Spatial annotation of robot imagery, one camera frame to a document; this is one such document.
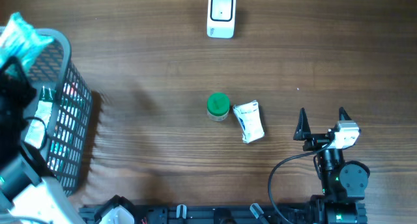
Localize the teal wet wipes pack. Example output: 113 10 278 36
1 12 54 76

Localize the white tissue pack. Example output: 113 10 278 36
233 100 265 144

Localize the green lid jar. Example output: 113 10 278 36
207 92 230 122

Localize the green 3M cloth package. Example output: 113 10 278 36
24 86 55 149

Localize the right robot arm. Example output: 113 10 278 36
293 107 370 223

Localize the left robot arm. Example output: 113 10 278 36
1 57 85 223

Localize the white barcode scanner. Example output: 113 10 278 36
207 0 237 39

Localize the grey mesh plastic basket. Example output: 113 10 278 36
21 29 93 196

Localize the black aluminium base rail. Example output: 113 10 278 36
79 205 311 224

